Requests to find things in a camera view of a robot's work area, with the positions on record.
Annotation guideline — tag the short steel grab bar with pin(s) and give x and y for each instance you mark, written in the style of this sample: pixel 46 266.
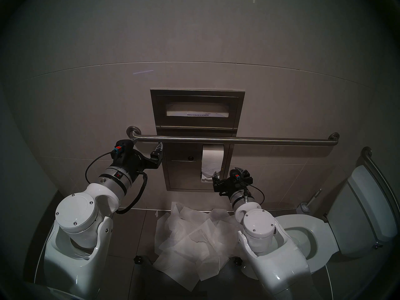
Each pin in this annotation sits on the short steel grab bar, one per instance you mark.
pixel 375 169

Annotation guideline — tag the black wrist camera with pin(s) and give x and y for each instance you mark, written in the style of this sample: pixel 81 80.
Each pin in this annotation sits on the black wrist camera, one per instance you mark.
pixel 242 178
pixel 123 145

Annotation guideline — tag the white toilet paper roll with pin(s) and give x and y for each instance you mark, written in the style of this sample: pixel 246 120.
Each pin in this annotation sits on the white toilet paper roll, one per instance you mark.
pixel 212 158

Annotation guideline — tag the white toilet tank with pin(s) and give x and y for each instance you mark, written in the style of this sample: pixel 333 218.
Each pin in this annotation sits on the white toilet tank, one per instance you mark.
pixel 359 208

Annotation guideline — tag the pile of white paper sheets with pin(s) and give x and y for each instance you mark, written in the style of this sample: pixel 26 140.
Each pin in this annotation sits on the pile of white paper sheets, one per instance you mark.
pixel 193 237

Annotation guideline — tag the stainless steel wall dispenser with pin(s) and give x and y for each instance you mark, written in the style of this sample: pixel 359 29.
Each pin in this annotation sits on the stainless steel wall dispenser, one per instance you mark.
pixel 181 177

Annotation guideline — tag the long steel grab bar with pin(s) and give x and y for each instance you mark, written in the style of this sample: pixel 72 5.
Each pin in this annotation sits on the long steel grab bar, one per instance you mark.
pixel 281 141

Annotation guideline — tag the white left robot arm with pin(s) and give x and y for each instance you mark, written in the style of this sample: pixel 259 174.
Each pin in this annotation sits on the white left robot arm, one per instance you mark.
pixel 76 212

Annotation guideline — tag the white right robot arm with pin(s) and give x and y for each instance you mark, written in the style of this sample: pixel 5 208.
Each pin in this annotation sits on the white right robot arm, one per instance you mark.
pixel 265 237

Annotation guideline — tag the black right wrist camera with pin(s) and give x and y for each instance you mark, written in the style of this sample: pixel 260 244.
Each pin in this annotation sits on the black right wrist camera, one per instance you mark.
pixel 242 178

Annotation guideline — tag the black round floor knob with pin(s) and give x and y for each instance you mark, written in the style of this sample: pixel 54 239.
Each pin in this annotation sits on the black round floor knob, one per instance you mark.
pixel 137 259
pixel 238 261

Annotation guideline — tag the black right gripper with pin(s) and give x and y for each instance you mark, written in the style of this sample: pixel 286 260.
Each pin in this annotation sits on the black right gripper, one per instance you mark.
pixel 229 187

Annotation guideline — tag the chrome toilet fitting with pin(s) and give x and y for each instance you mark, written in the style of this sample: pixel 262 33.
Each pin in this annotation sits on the chrome toilet fitting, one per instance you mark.
pixel 378 245

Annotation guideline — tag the white toilet brush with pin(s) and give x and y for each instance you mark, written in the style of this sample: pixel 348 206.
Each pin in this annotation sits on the white toilet brush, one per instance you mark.
pixel 304 206

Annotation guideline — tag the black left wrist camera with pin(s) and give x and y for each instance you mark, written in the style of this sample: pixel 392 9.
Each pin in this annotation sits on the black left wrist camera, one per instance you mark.
pixel 123 145

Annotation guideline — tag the white toilet bowl with seat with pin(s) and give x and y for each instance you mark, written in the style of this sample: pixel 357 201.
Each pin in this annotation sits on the white toilet bowl with seat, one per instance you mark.
pixel 322 237

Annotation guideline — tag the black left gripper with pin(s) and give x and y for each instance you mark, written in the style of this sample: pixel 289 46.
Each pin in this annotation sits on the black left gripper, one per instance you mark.
pixel 128 163

